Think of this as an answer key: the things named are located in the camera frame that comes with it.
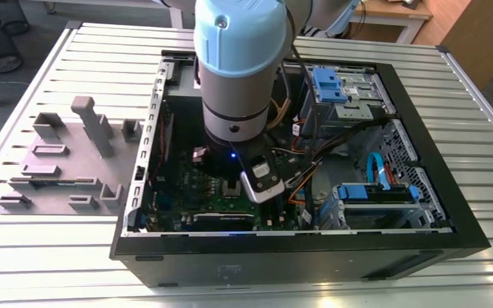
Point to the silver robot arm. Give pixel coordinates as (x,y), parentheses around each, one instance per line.
(237,80)

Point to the metal disk bay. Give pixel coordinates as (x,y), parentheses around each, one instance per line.
(382,210)

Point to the black graphics card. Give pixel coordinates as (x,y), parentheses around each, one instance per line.
(222,221)

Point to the green motherboard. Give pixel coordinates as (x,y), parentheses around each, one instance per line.
(194,199)

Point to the green RAM stick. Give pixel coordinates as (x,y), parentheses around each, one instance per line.
(53,183)

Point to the blue VGA port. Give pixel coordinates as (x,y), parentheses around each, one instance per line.
(141,222)

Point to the wooden cabinet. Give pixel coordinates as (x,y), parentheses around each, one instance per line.
(481,38)

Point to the silver CPU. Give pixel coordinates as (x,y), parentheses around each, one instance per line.
(234,192)

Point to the grey parts rack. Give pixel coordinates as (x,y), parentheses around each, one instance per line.
(83,160)

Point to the grey power supply unit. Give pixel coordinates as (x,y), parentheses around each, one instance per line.
(186,122)

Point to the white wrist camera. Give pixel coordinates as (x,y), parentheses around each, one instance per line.
(265,189)

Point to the black RAM slot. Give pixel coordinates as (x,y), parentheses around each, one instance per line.
(276,211)
(265,214)
(270,213)
(282,210)

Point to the black PC case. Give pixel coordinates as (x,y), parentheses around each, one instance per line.
(271,266)

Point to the hard disk in blue carrier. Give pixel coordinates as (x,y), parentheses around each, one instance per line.
(350,192)

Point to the blue plastic drive latch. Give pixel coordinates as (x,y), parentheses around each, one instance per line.
(326,83)

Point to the wooden desk white frame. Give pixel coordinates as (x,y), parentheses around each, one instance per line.
(400,14)

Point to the metal drive cage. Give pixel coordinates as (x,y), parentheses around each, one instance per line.
(349,112)

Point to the blue empty disk carrier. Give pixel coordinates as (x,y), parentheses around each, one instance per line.
(324,215)

